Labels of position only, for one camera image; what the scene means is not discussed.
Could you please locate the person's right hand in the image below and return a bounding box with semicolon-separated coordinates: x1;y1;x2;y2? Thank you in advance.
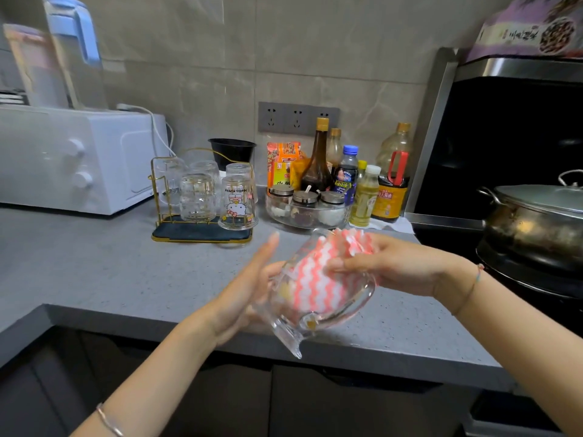
324;232;485;316

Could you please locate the embossed ribbed clear glass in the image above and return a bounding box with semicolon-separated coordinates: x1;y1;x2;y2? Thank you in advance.
189;160;222;187

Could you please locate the person's right forearm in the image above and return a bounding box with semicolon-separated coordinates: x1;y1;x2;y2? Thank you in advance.
435;263;583;437

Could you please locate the dark bottle blue cap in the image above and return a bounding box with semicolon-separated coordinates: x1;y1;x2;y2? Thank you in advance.
332;145;360;206

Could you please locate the cartoon cat print glass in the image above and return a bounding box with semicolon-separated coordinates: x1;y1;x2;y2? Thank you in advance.
217;175;259;231

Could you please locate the purple food packet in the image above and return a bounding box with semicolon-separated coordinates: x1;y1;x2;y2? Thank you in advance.
466;0;583;63

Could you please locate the large bottle red handle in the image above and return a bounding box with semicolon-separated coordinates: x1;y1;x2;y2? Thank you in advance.
371;122;414;223

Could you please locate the yellow liquid bottle white cap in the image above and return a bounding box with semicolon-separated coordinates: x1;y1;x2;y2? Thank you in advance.
349;164;381;228

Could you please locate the black plastic bowl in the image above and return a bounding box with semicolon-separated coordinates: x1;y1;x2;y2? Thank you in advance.
208;138;257;171

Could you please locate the person's left forearm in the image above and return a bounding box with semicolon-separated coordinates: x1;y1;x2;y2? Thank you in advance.
70;309;219;437

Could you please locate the short textured glass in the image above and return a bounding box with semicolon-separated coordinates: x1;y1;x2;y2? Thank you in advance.
179;173;217;223

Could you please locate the white paper towel sheet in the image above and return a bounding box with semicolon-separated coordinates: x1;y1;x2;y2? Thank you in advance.
364;217;415;235

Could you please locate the penguin print glass mug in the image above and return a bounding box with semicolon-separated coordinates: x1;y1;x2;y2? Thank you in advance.
253;227;378;360

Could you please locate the thin string bracelet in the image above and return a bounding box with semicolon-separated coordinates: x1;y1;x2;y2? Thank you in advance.
451;263;486;317

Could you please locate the dark brown glass bottle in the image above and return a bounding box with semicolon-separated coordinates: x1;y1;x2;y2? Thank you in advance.
300;117;335;192

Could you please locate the yellow seasoning pouch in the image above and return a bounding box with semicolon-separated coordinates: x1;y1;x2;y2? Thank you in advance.
290;157;312;191

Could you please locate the orange seasoning packet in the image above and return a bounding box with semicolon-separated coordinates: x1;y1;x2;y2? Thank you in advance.
267;141;304;189

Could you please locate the clear jug blue lid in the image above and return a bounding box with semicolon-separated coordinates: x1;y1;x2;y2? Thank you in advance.
42;0;108;110

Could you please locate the person's left hand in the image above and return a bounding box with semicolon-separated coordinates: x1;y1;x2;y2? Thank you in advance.
207;231;285;349

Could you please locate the gold wire cup rack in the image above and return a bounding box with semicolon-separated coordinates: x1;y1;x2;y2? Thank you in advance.
149;148;256;244

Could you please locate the clear round condiment tray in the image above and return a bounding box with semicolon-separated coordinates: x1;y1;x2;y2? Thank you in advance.
265;193;354;231

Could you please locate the grey wall socket panel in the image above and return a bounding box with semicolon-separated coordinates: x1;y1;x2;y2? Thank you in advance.
258;101;341;136

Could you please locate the silver bracelet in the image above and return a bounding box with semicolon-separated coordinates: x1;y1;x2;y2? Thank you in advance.
95;402;124;437

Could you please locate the stainless steel pot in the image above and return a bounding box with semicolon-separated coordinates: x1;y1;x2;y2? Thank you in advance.
477;188;583;274

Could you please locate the clear container pink lid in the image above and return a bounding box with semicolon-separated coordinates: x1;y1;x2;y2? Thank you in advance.
2;23;69;109

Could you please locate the white power cable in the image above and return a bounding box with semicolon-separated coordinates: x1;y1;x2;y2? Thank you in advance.
116;103;177;158

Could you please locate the pink striped cloth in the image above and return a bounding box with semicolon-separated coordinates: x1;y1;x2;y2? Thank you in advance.
291;228;377;314

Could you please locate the clear bottle brown cap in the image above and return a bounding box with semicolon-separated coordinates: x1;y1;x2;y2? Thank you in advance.
326;127;344;168

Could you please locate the white microwave oven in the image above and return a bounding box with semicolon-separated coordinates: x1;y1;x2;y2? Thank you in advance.
0;104;170;216

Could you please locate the steel pot lid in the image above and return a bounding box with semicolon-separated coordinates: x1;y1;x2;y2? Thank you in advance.
494;169;583;219

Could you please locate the glass spice jar steel lid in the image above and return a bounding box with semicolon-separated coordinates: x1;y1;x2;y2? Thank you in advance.
318;191;346;226
291;185;319;226
268;184;295;218

